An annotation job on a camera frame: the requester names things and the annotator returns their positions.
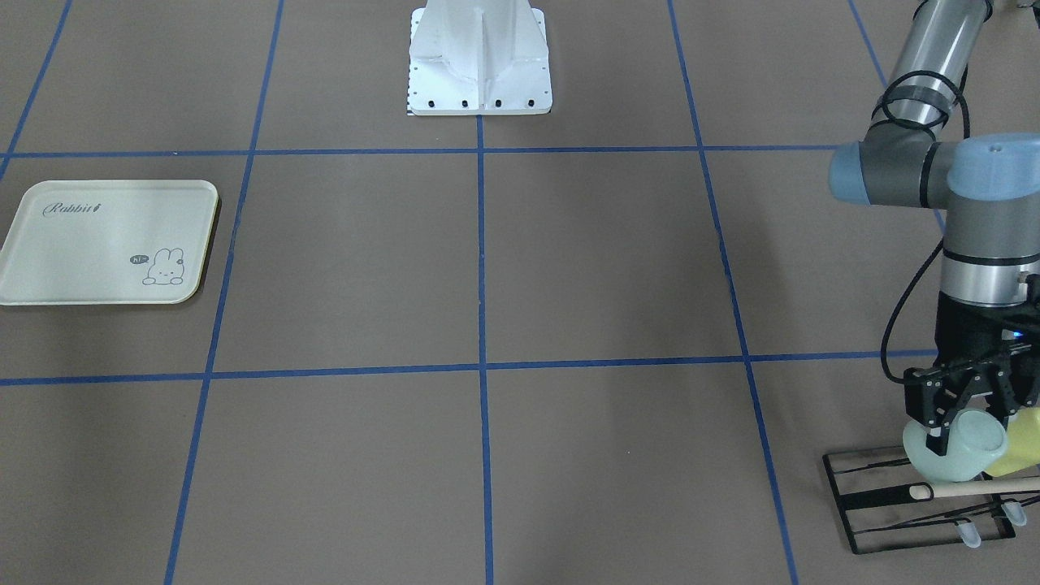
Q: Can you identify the yellow plastic cup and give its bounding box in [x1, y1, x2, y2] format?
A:
[985, 406, 1039, 477]

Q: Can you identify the cream rabbit tray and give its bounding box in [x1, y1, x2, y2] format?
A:
[1, 180, 220, 306]

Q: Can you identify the light green plastic cup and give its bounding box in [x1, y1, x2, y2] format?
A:
[902, 409, 1009, 483]

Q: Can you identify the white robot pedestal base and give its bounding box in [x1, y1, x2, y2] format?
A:
[406, 1, 553, 116]

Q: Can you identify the black wire cup rack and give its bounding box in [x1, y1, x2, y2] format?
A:
[821, 446, 1038, 556]

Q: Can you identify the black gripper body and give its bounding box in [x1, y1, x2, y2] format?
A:
[903, 293, 1038, 426]

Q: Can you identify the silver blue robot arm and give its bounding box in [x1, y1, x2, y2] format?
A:
[829, 1, 1039, 456]

